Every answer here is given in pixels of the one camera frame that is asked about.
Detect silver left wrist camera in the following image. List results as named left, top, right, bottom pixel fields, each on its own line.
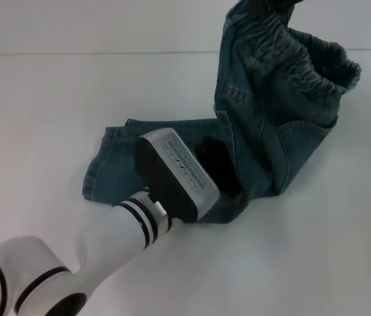
left=132, top=128, right=222, bottom=224

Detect blue denim shorts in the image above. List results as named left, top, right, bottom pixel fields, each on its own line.
left=82, top=0, right=362, bottom=224

